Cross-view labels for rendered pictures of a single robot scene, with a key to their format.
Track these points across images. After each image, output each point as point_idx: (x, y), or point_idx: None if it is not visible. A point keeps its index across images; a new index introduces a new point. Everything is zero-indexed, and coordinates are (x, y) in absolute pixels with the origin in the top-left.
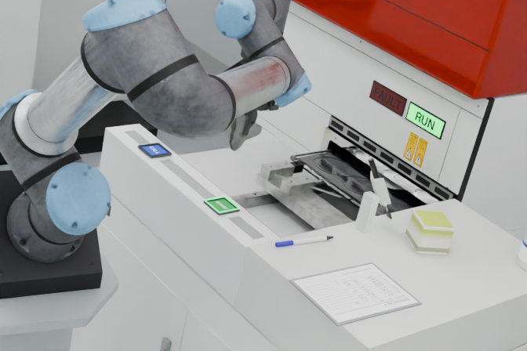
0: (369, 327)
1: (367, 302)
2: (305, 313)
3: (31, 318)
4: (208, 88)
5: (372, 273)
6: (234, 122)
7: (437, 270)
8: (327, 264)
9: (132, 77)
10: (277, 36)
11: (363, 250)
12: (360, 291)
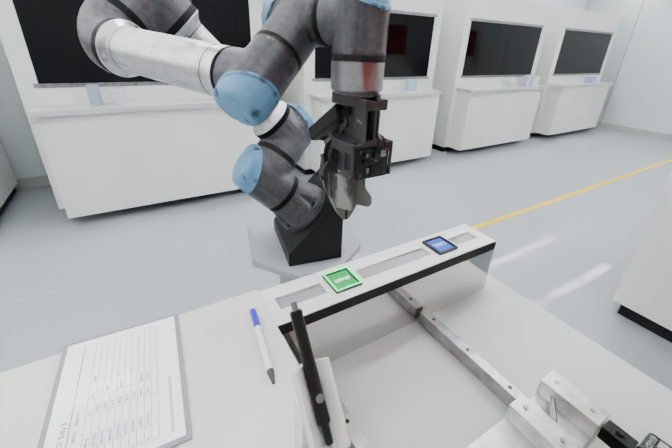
0: (34, 386)
1: (85, 395)
2: None
3: (255, 241)
4: (81, 12)
5: (158, 428)
6: (348, 185)
7: None
8: (204, 363)
9: None
10: (262, 28)
11: (237, 433)
12: (118, 392)
